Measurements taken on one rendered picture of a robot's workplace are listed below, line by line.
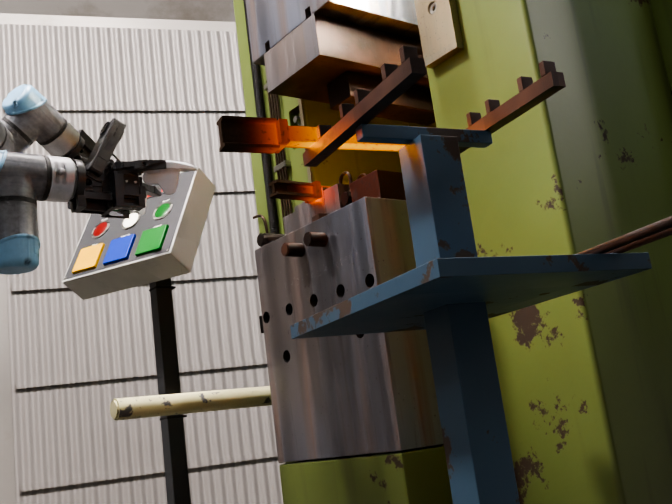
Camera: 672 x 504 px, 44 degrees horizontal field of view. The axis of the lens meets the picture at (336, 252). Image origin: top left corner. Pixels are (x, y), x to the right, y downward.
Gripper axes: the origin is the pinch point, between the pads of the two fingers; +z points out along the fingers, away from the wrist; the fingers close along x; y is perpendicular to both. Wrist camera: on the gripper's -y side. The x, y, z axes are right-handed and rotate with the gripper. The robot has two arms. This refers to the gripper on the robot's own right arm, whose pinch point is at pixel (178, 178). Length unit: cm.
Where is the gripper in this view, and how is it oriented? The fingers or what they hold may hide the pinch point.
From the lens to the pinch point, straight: 153.3
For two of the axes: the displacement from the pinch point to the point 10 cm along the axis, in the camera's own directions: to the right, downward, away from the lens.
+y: 1.3, 9.7, -2.2
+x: 5.9, -2.5, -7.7
